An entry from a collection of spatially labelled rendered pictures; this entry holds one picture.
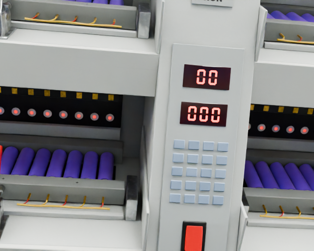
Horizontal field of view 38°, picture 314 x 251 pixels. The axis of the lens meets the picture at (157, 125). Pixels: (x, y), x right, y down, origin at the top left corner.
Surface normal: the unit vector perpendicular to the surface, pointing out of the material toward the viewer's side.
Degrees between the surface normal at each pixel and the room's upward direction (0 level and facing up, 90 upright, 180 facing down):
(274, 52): 20
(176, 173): 90
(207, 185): 90
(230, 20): 90
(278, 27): 110
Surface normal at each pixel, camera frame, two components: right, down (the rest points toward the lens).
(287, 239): 0.10, -0.89
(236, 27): 0.08, 0.11
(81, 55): 0.05, 0.45
